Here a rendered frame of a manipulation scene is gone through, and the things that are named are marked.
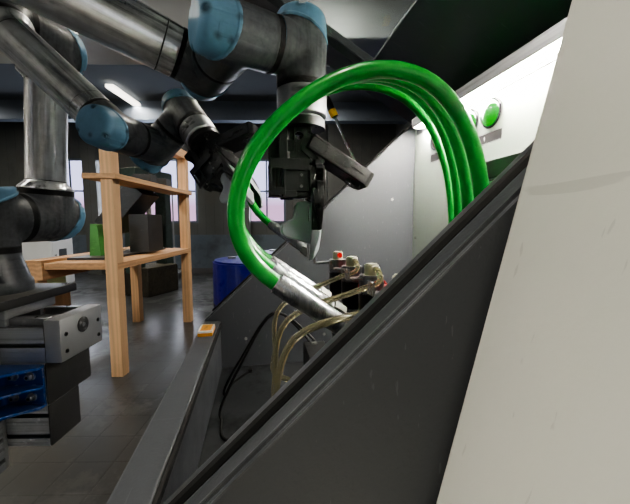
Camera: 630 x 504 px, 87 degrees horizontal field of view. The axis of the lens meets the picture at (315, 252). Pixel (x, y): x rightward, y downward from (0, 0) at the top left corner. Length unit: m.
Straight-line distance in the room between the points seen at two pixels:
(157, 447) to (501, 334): 0.36
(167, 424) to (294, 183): 0.35
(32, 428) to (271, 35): 0.88
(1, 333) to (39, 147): 0.43
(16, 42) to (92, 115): 0.23
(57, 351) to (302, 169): 0.63
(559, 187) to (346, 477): 0.19
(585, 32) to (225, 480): 0.29
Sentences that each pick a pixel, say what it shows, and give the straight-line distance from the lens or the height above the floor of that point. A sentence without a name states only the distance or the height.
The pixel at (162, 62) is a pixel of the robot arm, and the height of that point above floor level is 1.43.
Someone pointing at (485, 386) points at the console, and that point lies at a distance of 0.21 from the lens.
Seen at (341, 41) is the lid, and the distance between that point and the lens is 0.92.
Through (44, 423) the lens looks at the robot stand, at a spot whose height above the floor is 0.77.
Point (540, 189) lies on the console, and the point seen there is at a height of 1.21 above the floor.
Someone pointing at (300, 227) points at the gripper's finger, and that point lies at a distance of 0.50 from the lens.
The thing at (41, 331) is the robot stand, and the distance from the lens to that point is 0.88.
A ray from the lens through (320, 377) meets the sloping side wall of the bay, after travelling 0.20.
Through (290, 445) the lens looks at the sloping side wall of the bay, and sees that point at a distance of 0.20.
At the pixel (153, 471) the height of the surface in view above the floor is 0.95.
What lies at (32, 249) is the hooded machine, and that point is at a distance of 7.48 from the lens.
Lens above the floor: 1.19
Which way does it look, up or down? 5 degrees down
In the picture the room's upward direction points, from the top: straight up
